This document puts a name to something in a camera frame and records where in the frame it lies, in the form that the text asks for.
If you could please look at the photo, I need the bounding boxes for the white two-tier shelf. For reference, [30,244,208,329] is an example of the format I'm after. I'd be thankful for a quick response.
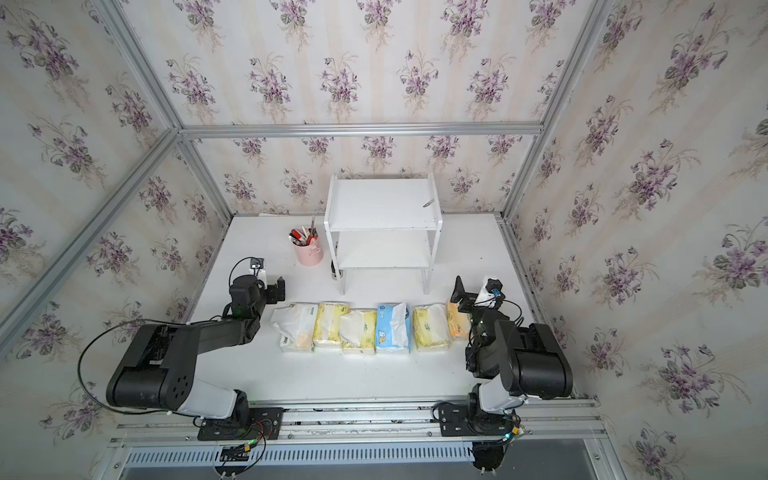
[323,174,443,293]

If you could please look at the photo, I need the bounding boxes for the pens in cup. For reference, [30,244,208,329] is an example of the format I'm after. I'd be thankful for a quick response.
[289,218,319,247]

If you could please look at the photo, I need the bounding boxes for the blue tissue pack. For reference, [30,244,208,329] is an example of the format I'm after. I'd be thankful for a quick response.
[375,303,411,354]

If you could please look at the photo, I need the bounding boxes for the white tissue pack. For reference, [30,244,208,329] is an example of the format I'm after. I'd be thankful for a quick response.
[270,303,319,353]

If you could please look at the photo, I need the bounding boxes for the pink pen cup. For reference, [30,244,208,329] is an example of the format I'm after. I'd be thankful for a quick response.
[294,239,324,267]

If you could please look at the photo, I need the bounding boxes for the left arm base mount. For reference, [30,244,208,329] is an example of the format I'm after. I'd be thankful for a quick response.
[197,390,285,441]

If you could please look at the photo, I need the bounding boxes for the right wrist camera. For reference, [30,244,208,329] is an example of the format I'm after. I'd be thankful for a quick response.
[479,277,505,309]

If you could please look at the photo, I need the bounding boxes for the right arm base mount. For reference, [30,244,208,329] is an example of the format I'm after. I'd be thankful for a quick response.
[431,383,527,440]

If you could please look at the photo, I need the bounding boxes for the yellow tissue pack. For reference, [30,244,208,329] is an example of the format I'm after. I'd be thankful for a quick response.
[412,304,452,351]
[339,309,377,355]
[312,302,350,348]

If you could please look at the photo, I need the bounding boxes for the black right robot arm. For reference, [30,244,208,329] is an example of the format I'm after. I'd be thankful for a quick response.
[450,277,574,423]

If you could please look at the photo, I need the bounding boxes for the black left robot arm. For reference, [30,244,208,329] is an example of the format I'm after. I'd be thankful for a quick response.
[76,256,286,428]

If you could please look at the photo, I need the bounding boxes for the orange tissue pack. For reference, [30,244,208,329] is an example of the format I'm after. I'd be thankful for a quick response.
[445,301,471,340]

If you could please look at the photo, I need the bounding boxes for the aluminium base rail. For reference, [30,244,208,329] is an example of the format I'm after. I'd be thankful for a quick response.
[92,399,626,479]

